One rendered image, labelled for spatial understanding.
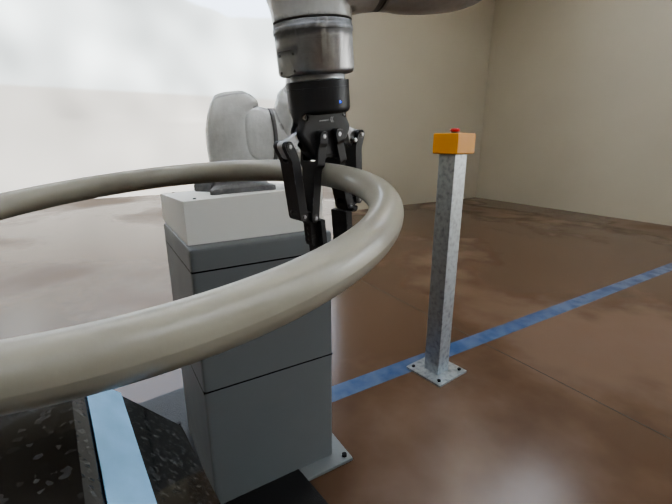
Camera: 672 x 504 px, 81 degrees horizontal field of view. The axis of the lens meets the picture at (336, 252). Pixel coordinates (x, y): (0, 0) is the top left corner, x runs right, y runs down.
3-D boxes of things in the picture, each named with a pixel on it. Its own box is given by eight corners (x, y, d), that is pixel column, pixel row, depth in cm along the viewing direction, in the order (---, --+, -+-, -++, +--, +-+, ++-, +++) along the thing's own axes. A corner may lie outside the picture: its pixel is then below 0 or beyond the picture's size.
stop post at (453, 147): (466, 372, 185) (491, 131, 155) (439, 387, 173) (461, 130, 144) (432, 354, 200) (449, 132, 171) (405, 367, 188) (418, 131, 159)
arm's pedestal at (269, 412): (172, 425, 150) (144, 220, 128) (291, 385, 175) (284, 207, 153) (203, 533, 109) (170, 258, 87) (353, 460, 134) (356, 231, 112)
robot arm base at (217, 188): (194, 192, 121) (191, 174, 120) (265, 186, 129) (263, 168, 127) (195, 197, 105) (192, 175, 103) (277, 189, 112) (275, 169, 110)
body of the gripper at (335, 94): (322, 80, 52) (328, 151, 55) (269, 82, 46) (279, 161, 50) (364, 75, 46) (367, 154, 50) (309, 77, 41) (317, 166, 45)
